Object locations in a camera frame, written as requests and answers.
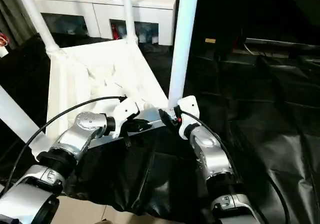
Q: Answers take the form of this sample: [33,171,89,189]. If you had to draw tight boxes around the white plastic table top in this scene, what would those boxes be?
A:
[29,38,176,162]

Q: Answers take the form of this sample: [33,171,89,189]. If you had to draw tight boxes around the black shiny mat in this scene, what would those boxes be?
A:
[0,33,320,224]

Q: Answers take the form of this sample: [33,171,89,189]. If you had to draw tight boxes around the white cabinet with glass doors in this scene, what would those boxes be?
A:
[31,0,180,46]

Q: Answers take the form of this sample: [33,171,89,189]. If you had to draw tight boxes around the black cabinet with gold label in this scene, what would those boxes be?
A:
[172,0,320,57]

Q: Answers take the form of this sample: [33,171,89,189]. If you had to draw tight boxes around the black flat bar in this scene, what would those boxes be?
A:
[244,37,320,50]

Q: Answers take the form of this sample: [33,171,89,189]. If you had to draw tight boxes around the grey curtain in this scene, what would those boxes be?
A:
[0,0,42,45]

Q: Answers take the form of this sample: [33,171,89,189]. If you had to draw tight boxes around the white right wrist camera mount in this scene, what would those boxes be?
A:
[176,95,201,140]

